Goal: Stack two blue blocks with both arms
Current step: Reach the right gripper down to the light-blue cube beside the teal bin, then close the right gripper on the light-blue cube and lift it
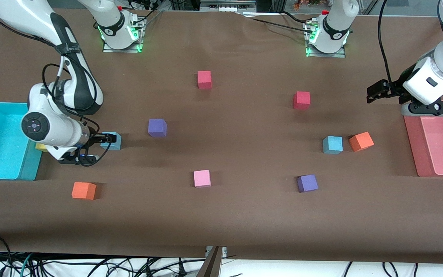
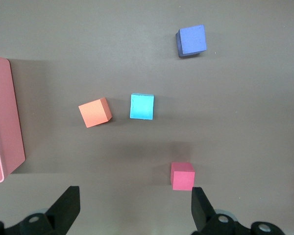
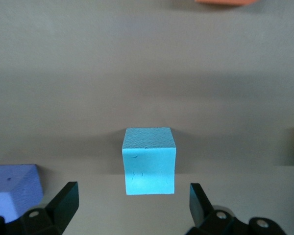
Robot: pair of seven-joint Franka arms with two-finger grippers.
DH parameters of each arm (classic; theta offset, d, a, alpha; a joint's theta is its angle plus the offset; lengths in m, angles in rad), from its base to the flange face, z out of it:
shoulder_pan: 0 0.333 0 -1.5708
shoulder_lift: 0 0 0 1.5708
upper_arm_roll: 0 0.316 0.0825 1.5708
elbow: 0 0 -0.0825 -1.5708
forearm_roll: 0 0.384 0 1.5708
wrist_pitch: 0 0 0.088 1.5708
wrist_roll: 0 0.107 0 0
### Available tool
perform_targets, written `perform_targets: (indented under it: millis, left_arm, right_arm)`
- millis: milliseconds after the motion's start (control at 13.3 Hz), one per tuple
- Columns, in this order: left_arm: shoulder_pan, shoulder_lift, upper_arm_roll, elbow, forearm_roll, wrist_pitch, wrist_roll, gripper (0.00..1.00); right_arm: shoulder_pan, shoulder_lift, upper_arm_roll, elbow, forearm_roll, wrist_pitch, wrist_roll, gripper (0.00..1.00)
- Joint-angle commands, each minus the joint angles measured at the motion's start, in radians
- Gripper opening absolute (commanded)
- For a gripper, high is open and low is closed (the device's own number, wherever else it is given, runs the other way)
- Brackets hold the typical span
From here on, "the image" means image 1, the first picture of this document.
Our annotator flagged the grey electronics box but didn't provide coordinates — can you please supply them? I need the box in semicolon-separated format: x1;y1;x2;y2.
200;0;256;12

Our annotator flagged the light blue foam block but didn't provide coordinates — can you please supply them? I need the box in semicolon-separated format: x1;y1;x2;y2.
100;132;122;150
323;136;343;155

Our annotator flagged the purple foam block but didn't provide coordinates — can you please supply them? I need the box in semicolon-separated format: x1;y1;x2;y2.
148;119;167;138
297;174;318;193

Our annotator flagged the dark aluminium frame beam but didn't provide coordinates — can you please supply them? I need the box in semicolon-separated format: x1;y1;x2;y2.
195;246;223;277

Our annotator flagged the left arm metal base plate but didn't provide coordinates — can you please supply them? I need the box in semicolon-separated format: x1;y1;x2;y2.
306;48;346;58

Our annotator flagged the red foam block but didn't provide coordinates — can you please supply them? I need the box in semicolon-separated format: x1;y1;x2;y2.
293;91;311;110
197;71;212;90

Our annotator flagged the silver corner bracket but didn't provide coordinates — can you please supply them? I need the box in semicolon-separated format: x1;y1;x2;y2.
205;246;228;258

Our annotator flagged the teal floor cable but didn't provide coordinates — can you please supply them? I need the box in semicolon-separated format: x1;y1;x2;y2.
19;252;34;277

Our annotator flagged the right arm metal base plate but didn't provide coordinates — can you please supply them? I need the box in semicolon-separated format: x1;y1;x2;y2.
102;42;144;53

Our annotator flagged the black cable across table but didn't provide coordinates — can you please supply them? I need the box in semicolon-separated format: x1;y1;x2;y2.
237;12;308;31

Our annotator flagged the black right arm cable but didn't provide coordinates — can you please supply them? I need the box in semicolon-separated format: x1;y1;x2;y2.
41;54;103;167

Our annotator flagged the brown table cover sheet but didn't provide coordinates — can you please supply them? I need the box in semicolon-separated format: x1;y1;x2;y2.
0;8;443;266

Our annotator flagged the pink foam block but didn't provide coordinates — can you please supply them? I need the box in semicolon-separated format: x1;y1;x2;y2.
193;170;212;188

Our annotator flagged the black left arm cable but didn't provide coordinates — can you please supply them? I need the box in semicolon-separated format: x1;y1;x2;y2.
377;0;393;83

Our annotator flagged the orange foam block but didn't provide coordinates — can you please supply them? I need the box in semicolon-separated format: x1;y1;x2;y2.
348;132;375;152
72;182;97;200

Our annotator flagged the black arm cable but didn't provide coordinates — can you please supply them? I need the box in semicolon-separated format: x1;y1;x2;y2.
41;54;103;167
377;0;393;83

